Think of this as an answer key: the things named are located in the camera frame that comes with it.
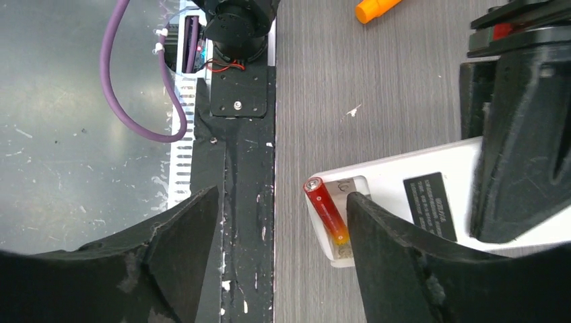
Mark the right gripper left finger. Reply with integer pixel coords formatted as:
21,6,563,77
1,186,219,322

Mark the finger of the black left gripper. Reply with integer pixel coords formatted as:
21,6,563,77
459,43,570,244

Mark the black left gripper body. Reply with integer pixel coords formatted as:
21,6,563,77
467,0,570,58

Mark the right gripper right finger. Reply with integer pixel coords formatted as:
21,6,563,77
347,192,570,322

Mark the white remote control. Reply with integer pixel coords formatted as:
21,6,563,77
304,137,570,257

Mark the red AAA battery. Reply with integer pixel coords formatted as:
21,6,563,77
304,177,349,246

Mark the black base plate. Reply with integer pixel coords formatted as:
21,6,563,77
190,67,276,322

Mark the orange handle tool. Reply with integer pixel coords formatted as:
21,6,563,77
354,0,401,24

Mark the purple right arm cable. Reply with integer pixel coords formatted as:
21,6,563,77
99,0,201,144

